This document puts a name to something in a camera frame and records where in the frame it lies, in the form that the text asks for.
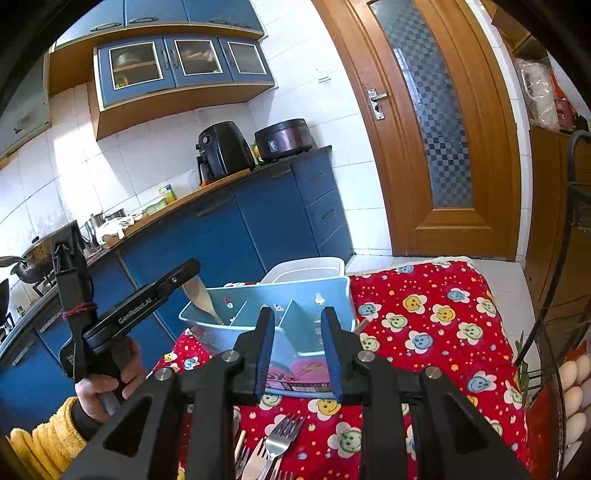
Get clear plastic bag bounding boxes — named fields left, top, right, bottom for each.
left=514, top=57, right=562, bottom=131

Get blue base cabinets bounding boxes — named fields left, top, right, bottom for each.
left=0, top=146, right=355, bottom=432

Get white plastic basket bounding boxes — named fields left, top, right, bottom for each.
left=262, top=257, right=346, bottom=285

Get person's left hand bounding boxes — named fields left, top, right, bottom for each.
left=75, top=338, right=147, bottom=424

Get white cloth on counter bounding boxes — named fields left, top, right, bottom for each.
left=98, top=217, right=136, bottom=241

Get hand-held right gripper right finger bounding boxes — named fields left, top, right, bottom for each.
left=321, top=306, right=532, bottom=480

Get beige fork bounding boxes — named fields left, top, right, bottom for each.
left=242, top=438, right=274, bottom=480

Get gas stove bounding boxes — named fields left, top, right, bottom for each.
left=31, top=271, right=62, bottom=297

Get red smiley flower cloth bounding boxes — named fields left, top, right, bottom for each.
left=151, top=260, right=530, bottom=480

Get blue wall cabinet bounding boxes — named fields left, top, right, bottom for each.
left=46, top=0, right=276, bottom=141

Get dark rice cooker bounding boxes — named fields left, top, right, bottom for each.
left=253, top=119, right=317, bottom=164

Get wooden spoon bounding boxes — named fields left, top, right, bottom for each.
left=181, top=275, right=223, bottom=325

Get large metal fork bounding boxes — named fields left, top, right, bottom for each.
left=264, top=412, right=306, bottom=480

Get black wire rack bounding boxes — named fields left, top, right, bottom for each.
left=525, top=130, right=591, bottom=480

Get range hood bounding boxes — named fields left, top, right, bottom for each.
left=0, top=53, right=52, bottom=158

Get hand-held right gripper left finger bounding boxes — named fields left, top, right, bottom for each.
left=60, top=307, right=276, bottom=480

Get wooden door with glass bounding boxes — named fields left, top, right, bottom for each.
left=313, top=0, right=523, bottom=260

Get pile of eggs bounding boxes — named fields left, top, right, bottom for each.
left=553, top=353, right=591, bottom=462

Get black air fryer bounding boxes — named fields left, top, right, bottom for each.
left=196, top=121, right=256, bottom=185

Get light blue utensil box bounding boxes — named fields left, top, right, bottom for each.
left=178, top=275, right=356, bottom=399

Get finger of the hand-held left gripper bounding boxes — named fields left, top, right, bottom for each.
left=137, top=257, right=202, bottom=309

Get metal kettle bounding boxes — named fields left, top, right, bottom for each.
left=84, top=213, right=108, bottom=248

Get black wok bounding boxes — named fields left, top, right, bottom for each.
left=0, top=234, right=57, bottom=283

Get metal door handle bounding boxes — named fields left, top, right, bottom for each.
left=368, top=88, right=389, bottom=121

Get person's left forearm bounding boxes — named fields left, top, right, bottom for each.
left=8, top=396, right=101, bottom=480

